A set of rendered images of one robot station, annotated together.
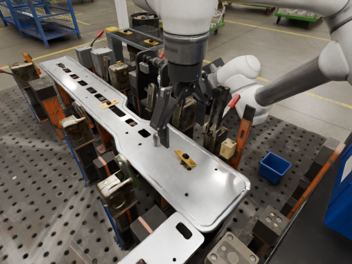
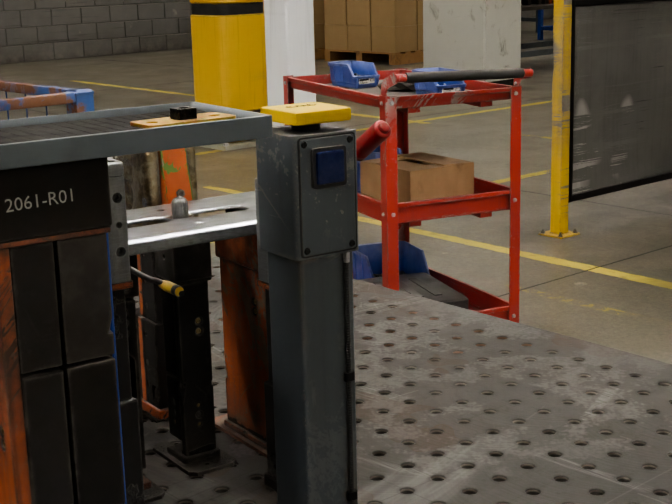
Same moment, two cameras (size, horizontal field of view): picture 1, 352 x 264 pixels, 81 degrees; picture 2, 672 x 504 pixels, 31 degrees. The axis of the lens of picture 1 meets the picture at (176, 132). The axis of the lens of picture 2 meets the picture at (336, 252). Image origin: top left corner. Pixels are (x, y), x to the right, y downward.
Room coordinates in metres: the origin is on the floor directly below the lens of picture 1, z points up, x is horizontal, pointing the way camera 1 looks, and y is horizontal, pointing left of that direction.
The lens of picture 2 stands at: (1.55, -0.69, 1.29)
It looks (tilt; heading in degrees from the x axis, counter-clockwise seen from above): 14 degrees down; 99
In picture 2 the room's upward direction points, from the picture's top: 1 degrees counter-clockwise
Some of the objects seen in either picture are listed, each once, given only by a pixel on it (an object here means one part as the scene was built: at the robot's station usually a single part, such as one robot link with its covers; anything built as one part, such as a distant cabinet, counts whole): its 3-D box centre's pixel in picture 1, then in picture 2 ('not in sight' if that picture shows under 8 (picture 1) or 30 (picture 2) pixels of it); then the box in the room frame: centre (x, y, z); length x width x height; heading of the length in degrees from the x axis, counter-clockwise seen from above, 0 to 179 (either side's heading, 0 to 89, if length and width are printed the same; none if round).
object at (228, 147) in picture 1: (220, 178); not in sight; (0.46, -0.17, 0.88); 0.04 x 0.04 x 0.36; 43
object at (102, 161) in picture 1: (113, 185); not in sight; (0.46, 0.24, 0.84); 0.11 x 0.08 x 0.29; 133
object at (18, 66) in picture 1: (35, 92); (158, 277); (1.07, 0.83, 0.88); 0.15 x 0.11 x 0.36; 133
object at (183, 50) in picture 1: (185, 45); not in sight; (0.43, -0.02, 1.37); 0.09 x 0.09 x 0.06
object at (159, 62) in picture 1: (159, 106); not in sight; (0.84, 0.08, 0.94); 0.18 x 0.13 x 0.49; 43
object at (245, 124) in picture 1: (233, 165); not in sight; (0.46, -0.20, 0.95); 0.03 x 0.01 x 0.50; 43
